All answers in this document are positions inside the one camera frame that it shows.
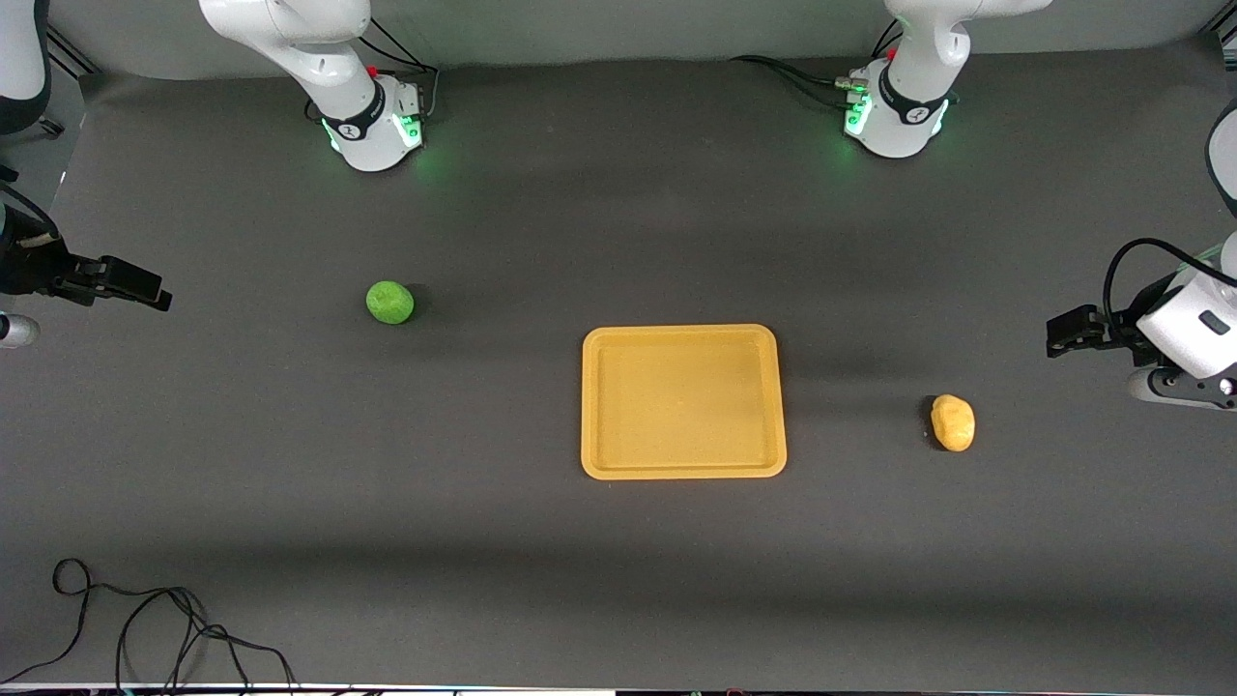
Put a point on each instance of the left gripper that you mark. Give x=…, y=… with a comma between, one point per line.
x=1109, y=330

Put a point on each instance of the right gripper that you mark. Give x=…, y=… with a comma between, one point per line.
x=29, y=271

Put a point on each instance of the yellow-brown potato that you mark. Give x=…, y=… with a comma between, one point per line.
x=953, y=422

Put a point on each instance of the green apple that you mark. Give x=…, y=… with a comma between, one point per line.
x=389, y=303

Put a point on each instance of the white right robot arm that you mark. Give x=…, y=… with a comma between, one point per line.
x=329, y=58

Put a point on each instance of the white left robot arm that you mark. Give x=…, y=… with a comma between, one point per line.
x=928, y=48

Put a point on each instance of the yellow plastic tray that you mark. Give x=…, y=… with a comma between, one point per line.
x=676, y=401

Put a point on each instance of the dark grey table cover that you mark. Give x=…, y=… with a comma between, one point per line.
x=618, y=242

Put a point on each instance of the aluminium frame rail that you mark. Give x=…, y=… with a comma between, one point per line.
x=1222, y=43
x=72, y=53

